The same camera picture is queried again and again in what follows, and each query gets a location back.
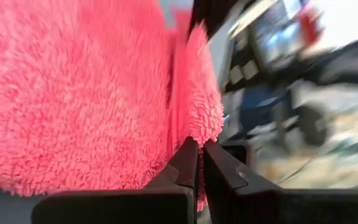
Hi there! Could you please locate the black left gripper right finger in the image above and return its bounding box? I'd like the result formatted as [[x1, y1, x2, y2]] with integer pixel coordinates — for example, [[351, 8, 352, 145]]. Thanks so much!
[[203, 140, 358, 224]]

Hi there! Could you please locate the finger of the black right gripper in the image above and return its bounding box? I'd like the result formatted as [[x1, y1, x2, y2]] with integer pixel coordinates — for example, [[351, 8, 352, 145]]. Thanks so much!
[[197, 0, 241, 40], [188, 0, 217, 35]]

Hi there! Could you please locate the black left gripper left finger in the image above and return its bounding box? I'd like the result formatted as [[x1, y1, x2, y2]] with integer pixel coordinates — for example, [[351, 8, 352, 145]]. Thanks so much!
[[31, 138, 200, 224]]

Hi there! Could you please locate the pink terry towel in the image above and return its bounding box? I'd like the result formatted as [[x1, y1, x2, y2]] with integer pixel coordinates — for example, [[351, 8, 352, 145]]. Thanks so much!
[[0, 0, 225, 212]]

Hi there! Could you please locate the blue bin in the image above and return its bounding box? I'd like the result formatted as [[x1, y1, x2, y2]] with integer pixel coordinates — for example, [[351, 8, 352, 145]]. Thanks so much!
[[239, 85, 293, 133]]

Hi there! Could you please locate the blue-grey table mat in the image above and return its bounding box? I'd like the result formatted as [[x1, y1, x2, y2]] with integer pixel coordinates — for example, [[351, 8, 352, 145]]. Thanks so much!
[[0, 0, 231, 224]]

